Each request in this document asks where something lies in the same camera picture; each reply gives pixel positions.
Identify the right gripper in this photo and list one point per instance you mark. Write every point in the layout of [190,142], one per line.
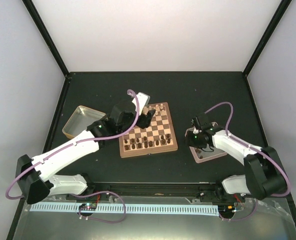
[189,141]

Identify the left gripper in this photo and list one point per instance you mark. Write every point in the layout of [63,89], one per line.
[145,119]

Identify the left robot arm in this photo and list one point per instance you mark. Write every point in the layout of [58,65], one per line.
[38,176]

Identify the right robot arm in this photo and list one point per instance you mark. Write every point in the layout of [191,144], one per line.
[262,177]

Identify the wooden chess board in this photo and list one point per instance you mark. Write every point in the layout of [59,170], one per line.
[160,125]

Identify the small circuit board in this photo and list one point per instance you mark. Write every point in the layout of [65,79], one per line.
[88,207]

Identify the white king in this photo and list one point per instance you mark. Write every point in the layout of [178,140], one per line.
[145,110]

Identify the white knight right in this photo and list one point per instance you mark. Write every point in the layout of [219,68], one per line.
[157,108]

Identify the pink metal tin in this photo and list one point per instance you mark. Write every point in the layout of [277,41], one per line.
[209,153]

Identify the gold metal tin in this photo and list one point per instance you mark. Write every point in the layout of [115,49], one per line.
[79,120]

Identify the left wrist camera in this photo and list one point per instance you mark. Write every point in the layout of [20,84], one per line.
[143,99]

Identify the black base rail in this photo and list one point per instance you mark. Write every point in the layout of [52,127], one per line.
[206,192]

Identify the blue cable duct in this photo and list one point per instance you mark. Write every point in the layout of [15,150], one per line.
[118,208]

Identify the black frame post right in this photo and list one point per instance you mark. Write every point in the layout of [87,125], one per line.
[273,23]

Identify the black frame post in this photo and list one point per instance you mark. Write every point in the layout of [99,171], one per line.
[273,23]
[32,10]

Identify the black frame post left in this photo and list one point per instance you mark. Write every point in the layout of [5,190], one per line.
[32,10]

